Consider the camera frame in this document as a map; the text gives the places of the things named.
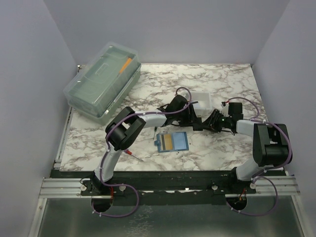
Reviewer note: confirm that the blue leather card holder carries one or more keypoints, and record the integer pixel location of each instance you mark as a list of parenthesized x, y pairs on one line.
[(179, 139)]

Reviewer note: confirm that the orange pen in box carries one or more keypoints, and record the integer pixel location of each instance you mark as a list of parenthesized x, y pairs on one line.
[(125, 65)]

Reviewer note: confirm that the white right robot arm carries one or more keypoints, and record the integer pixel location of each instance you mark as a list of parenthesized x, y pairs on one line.
[(271, 147)]

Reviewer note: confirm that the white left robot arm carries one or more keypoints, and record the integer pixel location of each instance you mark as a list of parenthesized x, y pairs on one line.
[(123, 130)]

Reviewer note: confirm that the black credit card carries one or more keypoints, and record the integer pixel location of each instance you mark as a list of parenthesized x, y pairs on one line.
[(197, 124)]

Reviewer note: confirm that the clear plastic storage box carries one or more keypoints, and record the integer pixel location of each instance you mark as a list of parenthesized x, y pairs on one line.
[(99, 83)]

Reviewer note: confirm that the white plastic card tray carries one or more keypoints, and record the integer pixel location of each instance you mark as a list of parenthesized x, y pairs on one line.
[(204, 106)]

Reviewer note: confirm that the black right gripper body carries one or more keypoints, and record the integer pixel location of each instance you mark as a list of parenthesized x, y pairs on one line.
[(224, 121)]

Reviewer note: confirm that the aluminium frame rail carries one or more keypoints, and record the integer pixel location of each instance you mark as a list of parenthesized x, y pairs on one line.
[(76, 188)]

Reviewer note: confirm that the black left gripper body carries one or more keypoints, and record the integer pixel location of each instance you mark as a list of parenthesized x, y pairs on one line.
[(185, 117)]

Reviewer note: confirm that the blue red screwdriver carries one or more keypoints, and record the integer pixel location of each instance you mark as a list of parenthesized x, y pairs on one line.
[(132, 154)]

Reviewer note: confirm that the green black screwdriver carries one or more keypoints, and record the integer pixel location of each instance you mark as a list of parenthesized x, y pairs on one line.
[(155, 130)]

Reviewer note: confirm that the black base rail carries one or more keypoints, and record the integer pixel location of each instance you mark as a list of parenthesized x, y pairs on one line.
[(132, 198)]

